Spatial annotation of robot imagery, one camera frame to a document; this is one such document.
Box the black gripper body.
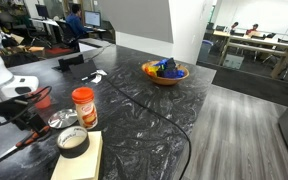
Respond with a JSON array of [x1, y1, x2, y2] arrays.
[[0, 95, 46, 131]]

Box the orange handled scissors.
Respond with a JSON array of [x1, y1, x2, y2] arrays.
[[0, 126, 50, 161]]

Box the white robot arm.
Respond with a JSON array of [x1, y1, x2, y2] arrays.
[[0, 56, 42, 129]]

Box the orange plastic cup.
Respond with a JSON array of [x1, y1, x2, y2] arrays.
[[35, 90, 51, 109]]

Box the black tape roll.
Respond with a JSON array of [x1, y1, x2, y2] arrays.
[[56, 126, 90, 158]]

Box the creamer bottle with orange cap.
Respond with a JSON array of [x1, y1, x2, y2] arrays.
[[72, 87, 98, 129]]

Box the black countertop outlet box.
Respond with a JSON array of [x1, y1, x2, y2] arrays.
[[54, 55, 97, 81]]

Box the white paper tag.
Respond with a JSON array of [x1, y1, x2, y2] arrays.
[[92, 70, 107, 83]]

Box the pale wooden block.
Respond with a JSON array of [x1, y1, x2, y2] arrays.
[[51, 131, 103, 180]]

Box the person in blue shirt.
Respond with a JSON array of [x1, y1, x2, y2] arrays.
[[66, 4, 88, 38]]

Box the computer monitor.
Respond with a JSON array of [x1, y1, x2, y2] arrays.
[[84, 11, 101, 27]]

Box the wooden bowl of toy blocks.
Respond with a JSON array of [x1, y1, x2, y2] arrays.
[[141, 58, 189, 86]]

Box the wooden conference table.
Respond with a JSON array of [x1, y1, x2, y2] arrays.
[[213, 31, 288, 79]]

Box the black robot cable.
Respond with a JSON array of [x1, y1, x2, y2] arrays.
[[0, 85, 53, 129]]

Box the black power cable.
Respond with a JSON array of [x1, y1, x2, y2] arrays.
[[102, 75, 192, 180]]

